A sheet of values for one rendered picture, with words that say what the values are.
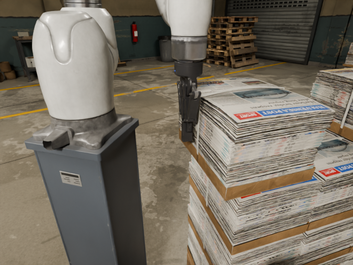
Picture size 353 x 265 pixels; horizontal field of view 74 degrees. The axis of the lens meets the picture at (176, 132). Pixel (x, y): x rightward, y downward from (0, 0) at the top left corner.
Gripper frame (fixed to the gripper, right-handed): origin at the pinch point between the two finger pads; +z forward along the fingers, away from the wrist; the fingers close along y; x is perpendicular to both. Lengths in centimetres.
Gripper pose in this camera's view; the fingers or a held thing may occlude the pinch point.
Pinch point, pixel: (187, 130)
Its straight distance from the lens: 69.4
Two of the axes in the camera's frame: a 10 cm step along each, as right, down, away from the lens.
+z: 0.0, 9.0, 4.4
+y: -3.1, -4.2, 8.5
